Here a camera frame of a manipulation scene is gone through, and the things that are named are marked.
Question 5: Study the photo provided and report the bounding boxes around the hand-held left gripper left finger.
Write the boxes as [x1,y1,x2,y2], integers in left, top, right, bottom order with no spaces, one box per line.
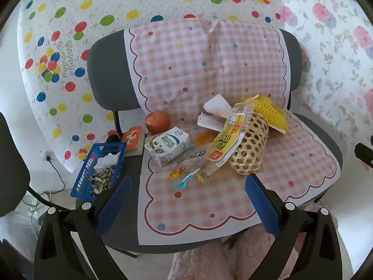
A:
[33,175,133,280]

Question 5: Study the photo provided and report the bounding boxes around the blue plastic basket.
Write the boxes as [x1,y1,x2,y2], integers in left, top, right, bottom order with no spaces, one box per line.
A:
[70,142,128,202]

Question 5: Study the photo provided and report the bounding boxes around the yellow corn toy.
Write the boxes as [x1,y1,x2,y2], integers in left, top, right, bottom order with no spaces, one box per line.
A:
[253,96,292,136]

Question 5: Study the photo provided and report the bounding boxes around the crumpled white tissue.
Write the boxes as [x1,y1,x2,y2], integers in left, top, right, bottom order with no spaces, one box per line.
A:
[94,150,121,170]

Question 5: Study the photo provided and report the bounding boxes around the pile of sunflower seed shells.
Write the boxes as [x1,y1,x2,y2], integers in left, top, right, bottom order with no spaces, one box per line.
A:
[91,166,117,196]

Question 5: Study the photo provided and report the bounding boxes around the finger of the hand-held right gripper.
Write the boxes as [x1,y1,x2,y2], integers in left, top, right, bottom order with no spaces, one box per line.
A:
[354,142,373,171]

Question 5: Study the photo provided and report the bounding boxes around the small orange candy wrapper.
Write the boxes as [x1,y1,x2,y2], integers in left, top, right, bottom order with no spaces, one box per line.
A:
[167,166,187,180]

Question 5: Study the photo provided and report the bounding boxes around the woven bamboo basket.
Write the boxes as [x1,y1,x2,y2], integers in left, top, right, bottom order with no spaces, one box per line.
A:
[229,112,270,175]

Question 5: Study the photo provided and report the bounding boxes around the white green milk carton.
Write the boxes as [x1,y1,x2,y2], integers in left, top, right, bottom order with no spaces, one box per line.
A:
[144,126,191,167]

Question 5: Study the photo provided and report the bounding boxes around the orange printed card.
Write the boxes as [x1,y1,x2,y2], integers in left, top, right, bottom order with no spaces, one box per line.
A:
[121,125,145,155]

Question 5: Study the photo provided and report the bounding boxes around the pink fluffy pants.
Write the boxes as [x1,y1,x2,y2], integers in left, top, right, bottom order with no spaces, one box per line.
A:
[169,224,300,280]

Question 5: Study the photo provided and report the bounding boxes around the balloon print sheet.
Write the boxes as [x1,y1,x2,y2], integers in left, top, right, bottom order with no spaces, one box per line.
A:
[16,0,284,178]

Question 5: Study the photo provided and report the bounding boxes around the black chair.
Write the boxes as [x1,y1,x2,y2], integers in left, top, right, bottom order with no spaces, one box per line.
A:
[0,112,51,219]

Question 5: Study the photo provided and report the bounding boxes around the pink checked cloth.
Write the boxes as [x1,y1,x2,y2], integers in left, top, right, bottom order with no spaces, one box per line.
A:
[124,19,341,245]

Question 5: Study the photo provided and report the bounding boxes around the floral print sheet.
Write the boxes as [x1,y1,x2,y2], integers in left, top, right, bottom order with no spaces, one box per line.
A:
[274,0,373,164]

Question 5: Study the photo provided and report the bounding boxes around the white cardboard strip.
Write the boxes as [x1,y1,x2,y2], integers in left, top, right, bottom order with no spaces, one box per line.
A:
[197,113,231,131]

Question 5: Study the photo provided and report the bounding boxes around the white folded paper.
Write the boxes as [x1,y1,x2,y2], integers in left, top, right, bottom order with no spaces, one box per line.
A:
[203,94,234,116]

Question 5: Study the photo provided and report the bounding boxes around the yellow snack wrapper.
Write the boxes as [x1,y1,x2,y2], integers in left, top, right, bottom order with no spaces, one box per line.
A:
[207,112,248,167]

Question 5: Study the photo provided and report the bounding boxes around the clear dark-print wrapper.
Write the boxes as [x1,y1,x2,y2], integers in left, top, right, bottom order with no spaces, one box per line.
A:
[175,147,210,175]

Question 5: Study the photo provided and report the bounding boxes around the round orange fruit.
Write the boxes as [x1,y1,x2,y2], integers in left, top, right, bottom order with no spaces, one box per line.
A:
[145,112,171,133]

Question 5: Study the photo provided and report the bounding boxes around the small blue wrapper piece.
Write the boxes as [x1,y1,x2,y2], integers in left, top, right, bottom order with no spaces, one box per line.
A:
[171,172,196,189]

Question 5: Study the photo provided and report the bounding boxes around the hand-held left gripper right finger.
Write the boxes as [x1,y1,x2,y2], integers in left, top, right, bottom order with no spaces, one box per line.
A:
[244,174,354,280]

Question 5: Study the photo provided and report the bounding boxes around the clear yellow-edged wrapper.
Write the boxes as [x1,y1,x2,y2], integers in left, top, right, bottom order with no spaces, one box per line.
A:
[231,95,261,116]

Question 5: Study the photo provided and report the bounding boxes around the black cable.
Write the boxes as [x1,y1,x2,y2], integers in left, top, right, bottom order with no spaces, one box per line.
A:
[47,157,66,194]

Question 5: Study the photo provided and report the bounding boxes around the grey office chair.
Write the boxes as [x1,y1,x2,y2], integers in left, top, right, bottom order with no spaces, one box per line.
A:
[75,28,344,259]

